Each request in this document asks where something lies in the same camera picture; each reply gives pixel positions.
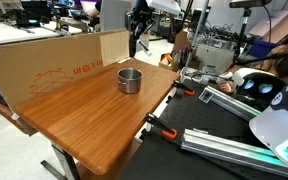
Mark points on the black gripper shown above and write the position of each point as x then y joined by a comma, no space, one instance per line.
140,20

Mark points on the white marker with black cap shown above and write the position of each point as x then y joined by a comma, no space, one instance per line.
144,47

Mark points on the white black Franka robot arm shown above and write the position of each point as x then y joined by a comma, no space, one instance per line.
280,126

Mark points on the operator brown sleeve forearm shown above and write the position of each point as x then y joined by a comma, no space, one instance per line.
280,60

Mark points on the small stainless steel pot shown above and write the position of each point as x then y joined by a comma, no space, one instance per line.
129,85

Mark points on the operator hand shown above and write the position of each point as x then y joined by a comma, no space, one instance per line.
227,87

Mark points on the grey partition panel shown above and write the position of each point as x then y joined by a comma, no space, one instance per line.
114,15

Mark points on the small brown cardboard box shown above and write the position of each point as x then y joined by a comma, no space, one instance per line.
181,38

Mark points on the silver metal pole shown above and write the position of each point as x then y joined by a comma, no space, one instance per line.
195,36

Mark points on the black orange bar clamp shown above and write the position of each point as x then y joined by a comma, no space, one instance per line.
162,128
183,88

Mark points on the grey equipment box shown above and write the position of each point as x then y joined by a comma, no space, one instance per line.
214,55

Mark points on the black perforated breadboard base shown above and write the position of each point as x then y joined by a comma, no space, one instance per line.
197,116

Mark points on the brown cardboard box panel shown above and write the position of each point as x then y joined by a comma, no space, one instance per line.
34,70

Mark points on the white VR headset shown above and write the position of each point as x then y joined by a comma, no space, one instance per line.
244,75

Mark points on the white work table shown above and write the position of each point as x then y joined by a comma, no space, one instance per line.
17,33

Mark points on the blue plastic crate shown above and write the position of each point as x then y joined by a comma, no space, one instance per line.
260,47

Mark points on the grey metal table leg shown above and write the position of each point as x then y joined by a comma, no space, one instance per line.
65,163

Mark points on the flat cardboard sheet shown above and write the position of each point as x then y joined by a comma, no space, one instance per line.
277,23

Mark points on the black camera tripod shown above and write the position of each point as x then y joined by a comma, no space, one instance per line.
242,36

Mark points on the silver aluminium extrusion rail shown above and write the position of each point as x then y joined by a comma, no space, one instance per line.
230,150
230,103

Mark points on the black stereo camera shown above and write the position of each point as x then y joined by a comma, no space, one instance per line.
249,3

